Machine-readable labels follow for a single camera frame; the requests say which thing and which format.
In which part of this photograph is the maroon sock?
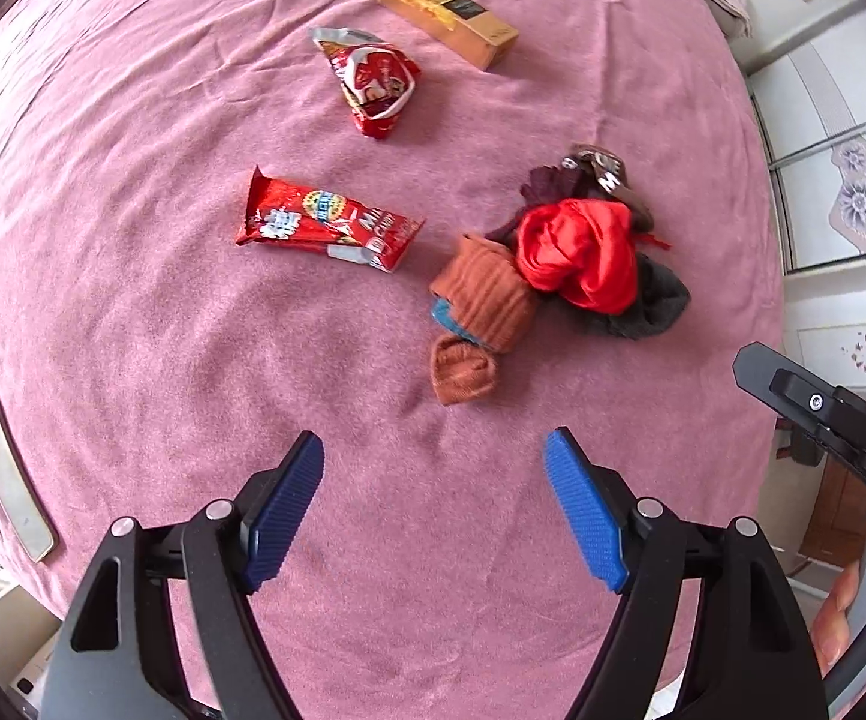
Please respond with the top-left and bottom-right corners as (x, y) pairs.
(489, 163), (608, 245)

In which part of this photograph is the dark grey sock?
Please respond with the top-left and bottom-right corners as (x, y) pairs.
(578, 251), (693, 341)

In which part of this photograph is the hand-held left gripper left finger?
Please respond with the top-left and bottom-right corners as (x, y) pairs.
(39, 431), (327, 720)

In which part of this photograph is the brown patterned sock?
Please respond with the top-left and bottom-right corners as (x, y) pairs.
(560, 142), (656, 233)

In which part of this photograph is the white flower-print wardrobe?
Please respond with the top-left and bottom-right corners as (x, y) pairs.
(746, 0), (866, 391)

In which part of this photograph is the gold cardboard box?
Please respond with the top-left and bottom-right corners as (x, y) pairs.
(378, 0), (520, 73)

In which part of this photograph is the person's right hand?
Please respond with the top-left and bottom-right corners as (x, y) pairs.
(810, 561), (866, 680)

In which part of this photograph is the pink blanket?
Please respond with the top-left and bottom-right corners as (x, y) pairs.
(0, 0), (788, 720)

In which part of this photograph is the long red snack wrapper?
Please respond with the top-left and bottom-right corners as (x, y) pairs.
(235, 165), (426, 275)

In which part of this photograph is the silver smartphone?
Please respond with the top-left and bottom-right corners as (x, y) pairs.
(0, 388), (58, 564)

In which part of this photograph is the brown wooden cabinet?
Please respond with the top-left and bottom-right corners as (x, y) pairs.
(799, 456), (866, 580)

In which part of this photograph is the orange ribbed sock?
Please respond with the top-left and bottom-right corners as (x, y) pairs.
(431, 234), (540, 355)
(429, 334), (503, 407)

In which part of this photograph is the red cloth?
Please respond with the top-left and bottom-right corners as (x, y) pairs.
(515, 197), (639, 315)

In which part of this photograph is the white box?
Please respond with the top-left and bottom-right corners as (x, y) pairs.
(0, 583), (61, 720)

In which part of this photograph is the blue cloth piece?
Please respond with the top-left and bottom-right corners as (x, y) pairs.
(431, 298), (475, 340)

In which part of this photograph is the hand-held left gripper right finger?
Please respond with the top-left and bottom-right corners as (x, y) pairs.
(544, 426), (831, 720)

